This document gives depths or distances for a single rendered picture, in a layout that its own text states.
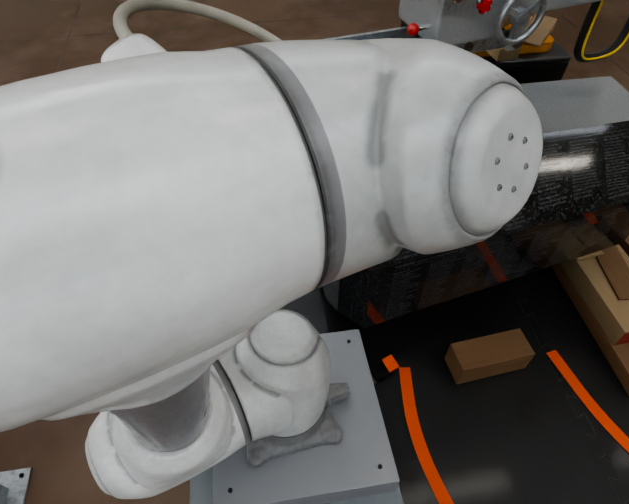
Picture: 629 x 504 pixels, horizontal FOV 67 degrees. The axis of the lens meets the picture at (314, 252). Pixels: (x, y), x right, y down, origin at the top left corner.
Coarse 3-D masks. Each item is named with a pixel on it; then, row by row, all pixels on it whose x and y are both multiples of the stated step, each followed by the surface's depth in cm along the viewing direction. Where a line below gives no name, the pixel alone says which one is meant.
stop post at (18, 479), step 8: (0, 472) 168; (8, 472) 168; (16, 472) 168; (24, 472) 168; (0, 480) 166; (8, 480) 166; (16, 480) 166; (24, 480) 166; (0, 488) 160; (8, 488) 164; (16, 488) 164; (24, 488) 164; (0, 496) 159; (8, 496) 163; (16, 496) 163; (24, 496) 163
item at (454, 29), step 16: (400, 0) 139; (416, 0) 131; (432, 0) 124; (496, 0) 125; (400, 16) 141; (416, 16) 133; (432, 16) 126; (448, 16) 124; (464, 16) 126; (480, 16) 127; (496, 16) 129; (432, 32) 128; (448, 32) 127; (464, 32) 129; (480, 32) 131
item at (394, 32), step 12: (348, 36) 136; (360, 36) 137; (372, 36) 138; (384, 36) 140; (396, 36) 141; (408, 36) 142; (468, 48) 139; (480, 48) 141; (492, 48) 143; (516, 48) 142
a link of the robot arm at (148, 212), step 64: (128, 64) 19; (192, 64) 19; (256, 64) 20; (0, 128) 16; (64, 128) 16; (128, 128) 17; (192, 128) 18; (256, 128) 19; (0, 192) 15; (64, 192) 16; (128, 192) 16; (192, 192) 17; (256, 192) 18; (320, 192) 20; (0, 256) 15; (64, 256) 16; (128, 256) 16; (192, 256) 18; (256, 256) 19; (320, 256) 21; (0, 320) 15; (64, 320) 16; (128, 320) 17; (192, 320) 19; (256, 320) 22; (0, 384) 16; (64, 384) 18; (128, 384) 21; (192, 384) 36; (128, 448) 62; (192, 448) 63
